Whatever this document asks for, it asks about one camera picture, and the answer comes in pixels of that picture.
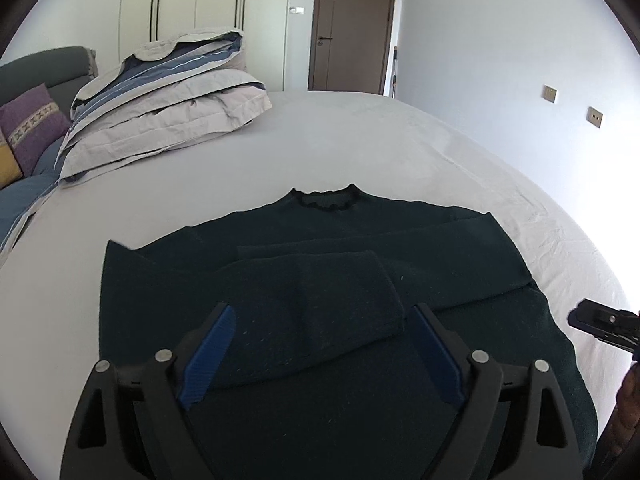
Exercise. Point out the purple patterned pillow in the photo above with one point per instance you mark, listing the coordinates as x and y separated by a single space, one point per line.
32 125

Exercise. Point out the beige wall socket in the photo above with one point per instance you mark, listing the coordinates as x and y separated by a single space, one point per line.
594 116
550 94

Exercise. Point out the person's right hand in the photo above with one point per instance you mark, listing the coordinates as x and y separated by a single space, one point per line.
627 400

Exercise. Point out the grey upholstered headboard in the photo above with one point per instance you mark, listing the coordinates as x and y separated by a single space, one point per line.
50 67

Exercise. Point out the brown door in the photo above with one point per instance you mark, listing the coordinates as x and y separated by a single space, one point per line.
352 25

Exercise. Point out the folded grey blue striped duvet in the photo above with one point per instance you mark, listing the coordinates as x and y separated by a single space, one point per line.
165 120

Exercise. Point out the blue bed sheet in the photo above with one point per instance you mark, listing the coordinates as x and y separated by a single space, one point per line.
20 200

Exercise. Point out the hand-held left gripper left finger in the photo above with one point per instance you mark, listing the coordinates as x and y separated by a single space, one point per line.
210 355

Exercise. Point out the dark green sweater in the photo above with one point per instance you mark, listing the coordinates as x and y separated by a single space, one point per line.
325 270

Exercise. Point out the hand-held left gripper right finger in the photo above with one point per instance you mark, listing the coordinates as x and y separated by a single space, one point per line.
440 355

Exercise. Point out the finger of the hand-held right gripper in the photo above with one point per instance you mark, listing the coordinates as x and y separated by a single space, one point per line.
602 321

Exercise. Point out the white wardrobe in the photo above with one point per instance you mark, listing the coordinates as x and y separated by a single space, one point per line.
200 5

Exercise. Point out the yellow pillow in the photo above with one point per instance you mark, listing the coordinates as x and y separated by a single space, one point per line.
7 165

